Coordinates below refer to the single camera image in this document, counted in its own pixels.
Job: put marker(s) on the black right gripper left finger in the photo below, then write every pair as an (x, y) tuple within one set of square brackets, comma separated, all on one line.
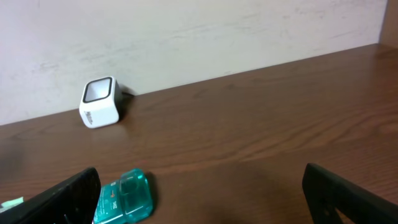
[(73, 200)]

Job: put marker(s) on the mint green small packet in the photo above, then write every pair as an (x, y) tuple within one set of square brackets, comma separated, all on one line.
[(11, 203)]

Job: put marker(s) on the white barcode scanner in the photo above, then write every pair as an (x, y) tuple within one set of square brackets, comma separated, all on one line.
[(101, 102)]

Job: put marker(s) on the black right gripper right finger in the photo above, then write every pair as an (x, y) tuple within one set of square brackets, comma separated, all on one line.
[(328, 195)]

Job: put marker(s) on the blue mouthwash bottle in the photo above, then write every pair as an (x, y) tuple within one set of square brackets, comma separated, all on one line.
[(125, 200)]

